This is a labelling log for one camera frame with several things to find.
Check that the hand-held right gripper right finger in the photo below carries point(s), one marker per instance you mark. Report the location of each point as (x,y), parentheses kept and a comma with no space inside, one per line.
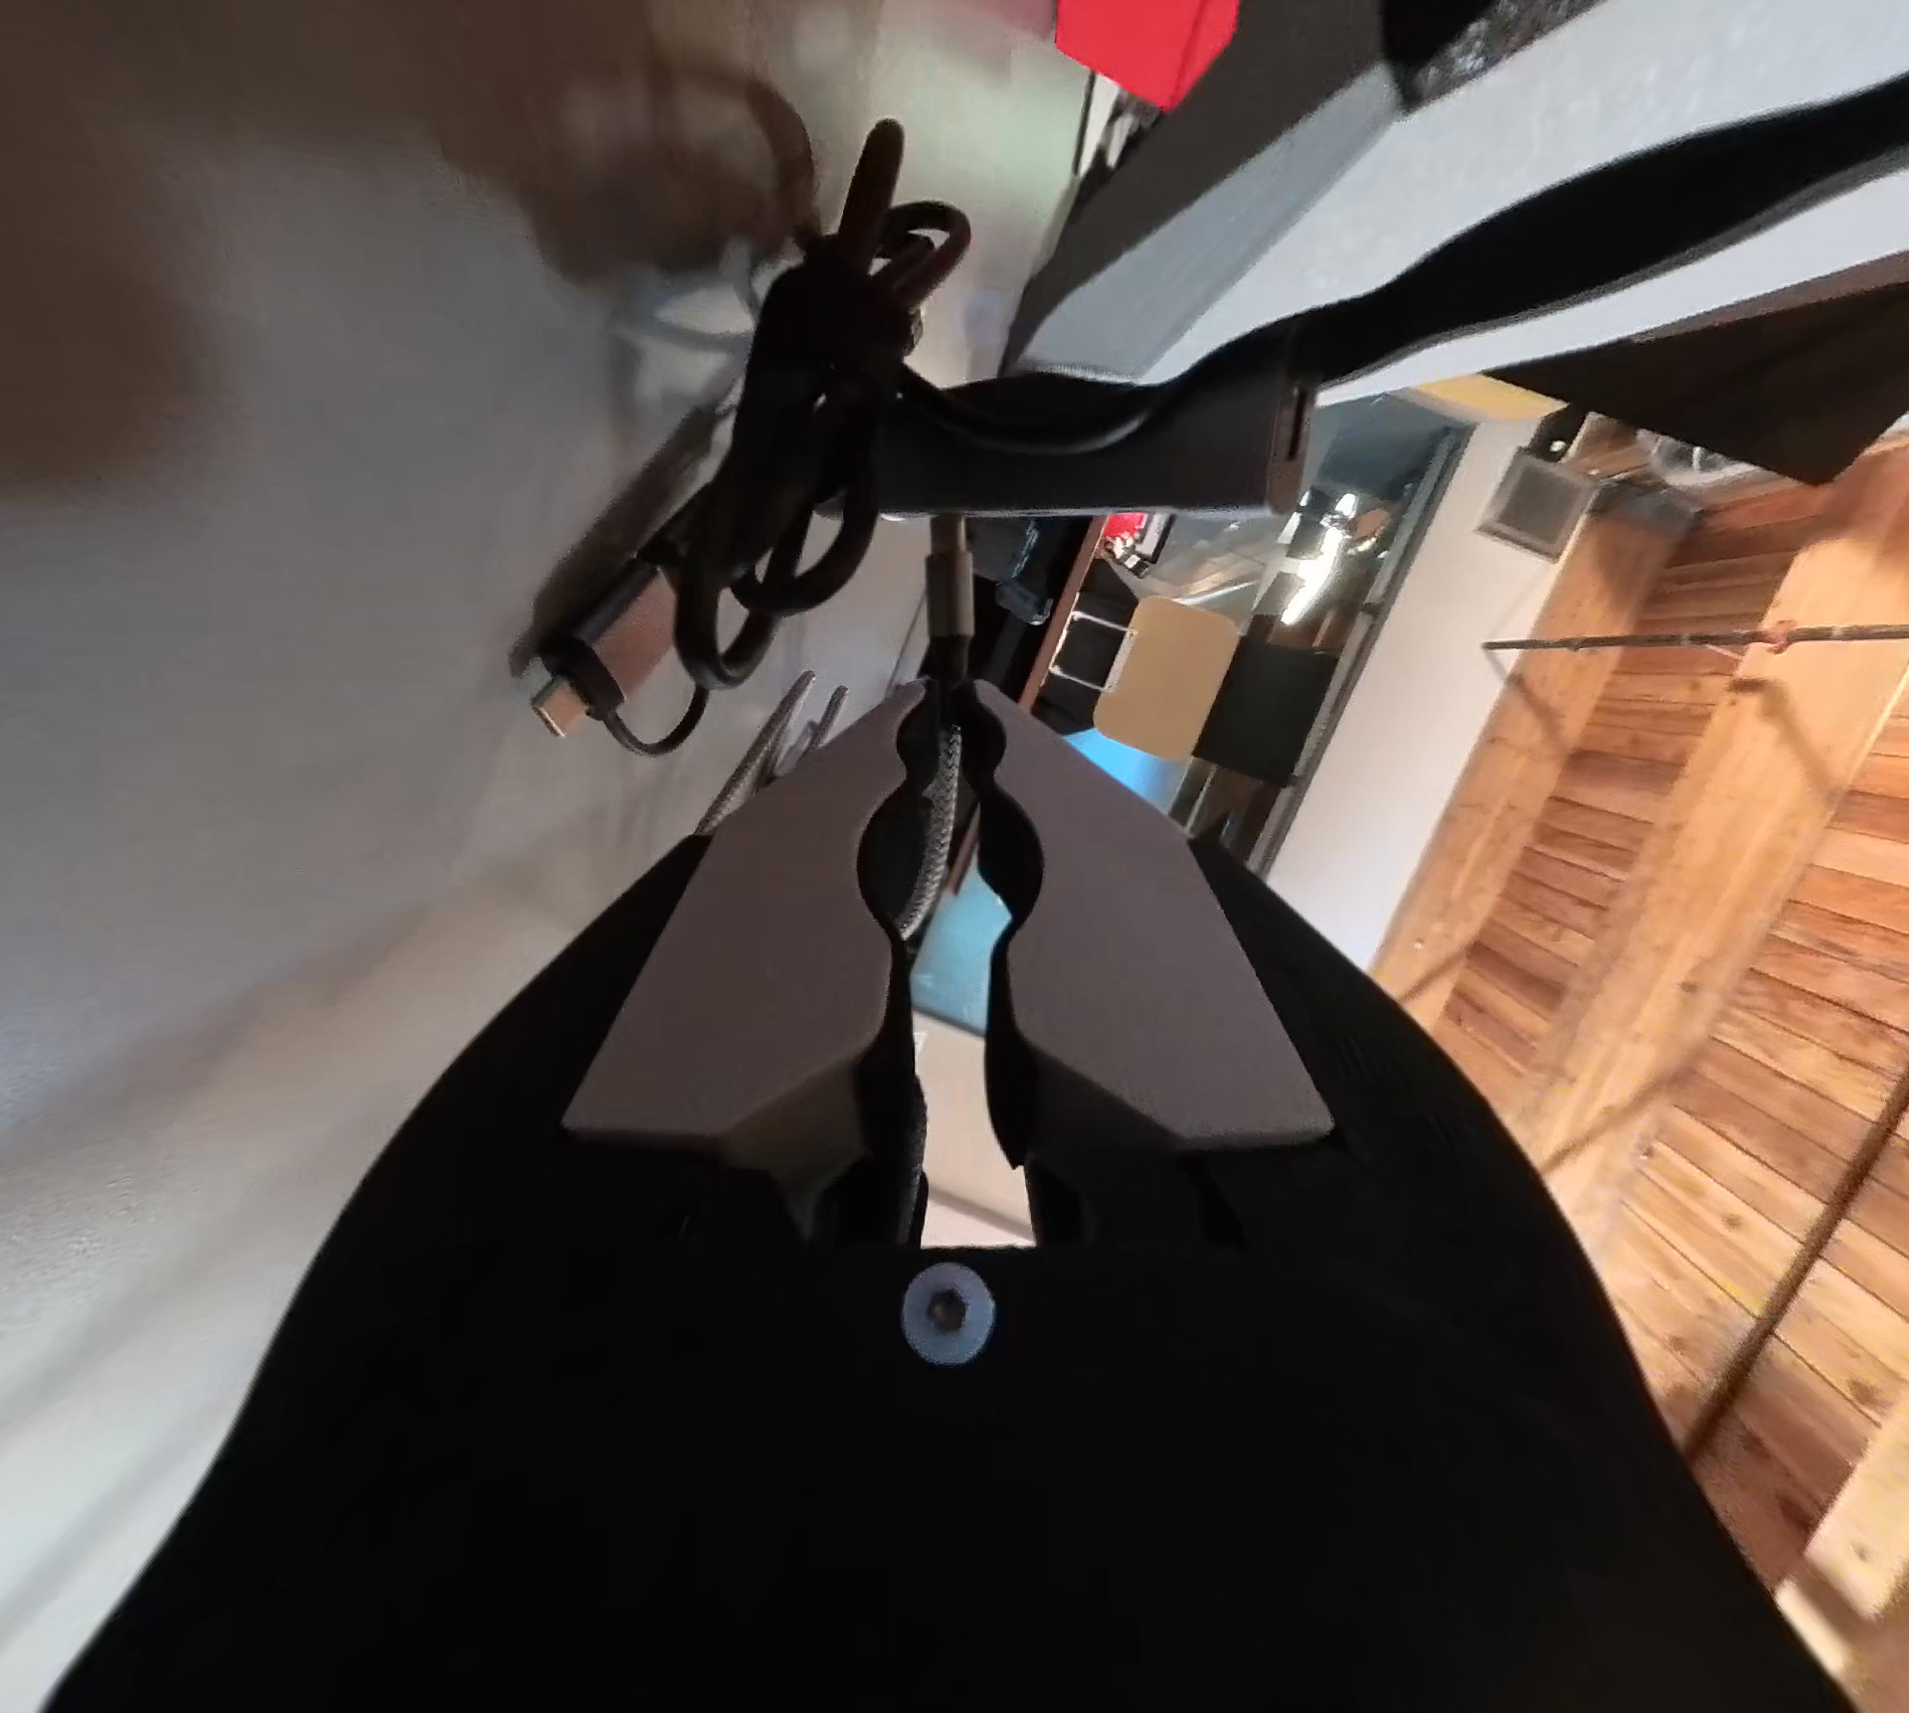
(1149,999)

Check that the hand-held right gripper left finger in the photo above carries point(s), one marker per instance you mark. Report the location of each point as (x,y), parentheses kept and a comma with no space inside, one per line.
(746,969)

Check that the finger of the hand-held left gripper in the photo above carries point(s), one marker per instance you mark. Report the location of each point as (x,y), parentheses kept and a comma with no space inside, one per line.
(1567,149)
(1715,294)

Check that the grey usb hub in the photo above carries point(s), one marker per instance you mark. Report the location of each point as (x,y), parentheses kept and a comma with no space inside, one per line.
(1075,469)

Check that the beige rounded board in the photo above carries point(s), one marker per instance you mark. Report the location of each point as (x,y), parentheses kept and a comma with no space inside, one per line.
(1170,678)

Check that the grey wall vent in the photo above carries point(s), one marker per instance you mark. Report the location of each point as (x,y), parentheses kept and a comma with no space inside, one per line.
(1521,502)

